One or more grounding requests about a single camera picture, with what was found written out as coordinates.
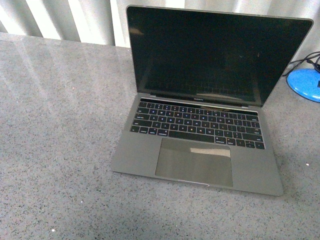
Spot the white curtain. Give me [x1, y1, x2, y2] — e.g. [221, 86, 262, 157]
[0, 0, 320, 63]

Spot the blue lamp base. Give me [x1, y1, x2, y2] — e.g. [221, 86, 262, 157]
[287, 69, 320, 103]

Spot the grey laptop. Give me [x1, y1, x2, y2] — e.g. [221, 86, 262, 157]
[111, 5, 313, 196]

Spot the black cable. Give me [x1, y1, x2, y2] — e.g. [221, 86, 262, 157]
[282, 51, 320, 77]

